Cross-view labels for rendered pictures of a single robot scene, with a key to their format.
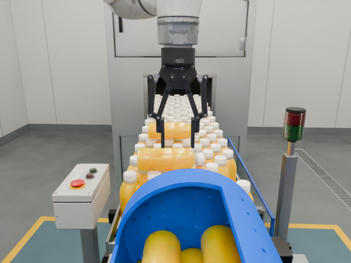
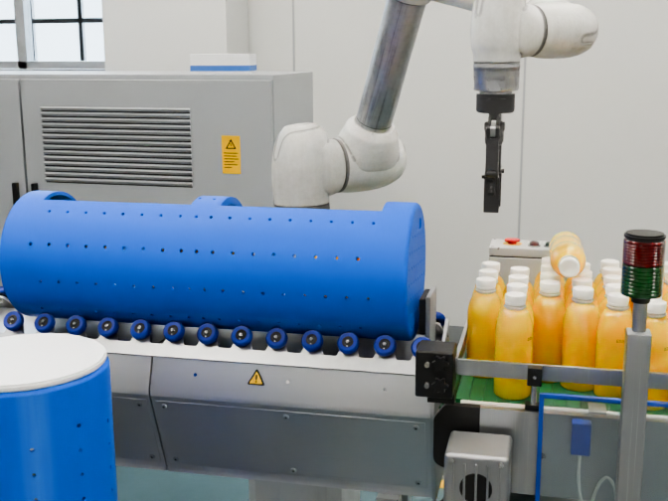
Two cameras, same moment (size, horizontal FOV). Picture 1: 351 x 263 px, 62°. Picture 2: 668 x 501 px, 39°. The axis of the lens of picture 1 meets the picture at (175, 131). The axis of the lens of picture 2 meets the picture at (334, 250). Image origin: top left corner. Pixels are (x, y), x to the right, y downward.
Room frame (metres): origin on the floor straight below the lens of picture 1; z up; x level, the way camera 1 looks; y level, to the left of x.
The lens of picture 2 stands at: (0.78, -1.90, 1.54)
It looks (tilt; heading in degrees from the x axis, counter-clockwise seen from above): 12 degrees down; 103
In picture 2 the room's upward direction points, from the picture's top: straight up
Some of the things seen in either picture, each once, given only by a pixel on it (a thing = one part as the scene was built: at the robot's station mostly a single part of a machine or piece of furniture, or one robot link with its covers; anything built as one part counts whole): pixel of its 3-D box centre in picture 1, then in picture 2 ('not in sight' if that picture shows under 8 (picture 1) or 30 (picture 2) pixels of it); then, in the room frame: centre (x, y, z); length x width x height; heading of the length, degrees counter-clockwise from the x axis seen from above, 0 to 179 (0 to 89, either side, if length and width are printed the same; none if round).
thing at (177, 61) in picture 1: (177, 68); (495, 116); (0.67, -0.01, 1.41); 0.08 x 0.07 x 0.09; 90
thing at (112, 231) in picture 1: (142, 143); not in sight; (1.43, 0.17, 0.96); 1.60 x 0.01 x 0.03; 0
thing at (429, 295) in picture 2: not in sight; (426, 320); (0.54, -0.03, 0.99); 0.10 x 0.02 x 0.12; 90
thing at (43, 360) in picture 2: not in sight; (22, 360); (-0.08, -0.55, 1.03); 0.28 x 0.28 x 0.01
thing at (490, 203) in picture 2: (192, 132); (491, 195); (0.67, -0.04, 1.26); 0.03 x 0.01 x 0.07; 0
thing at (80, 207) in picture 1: (84, 192); (533, 264); (0.75, 0.26, 1.05); 0.20 x 0.10 x 0.10; 0
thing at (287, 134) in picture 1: (293, 130); (641, 278); (0.92, -0.39, 1.18); 0.06 x 0.06 x 0.05
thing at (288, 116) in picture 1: (294, 117); (643, 250); (0.92, -0.39, 1.23); 0.06 x 0.06 x 0.04
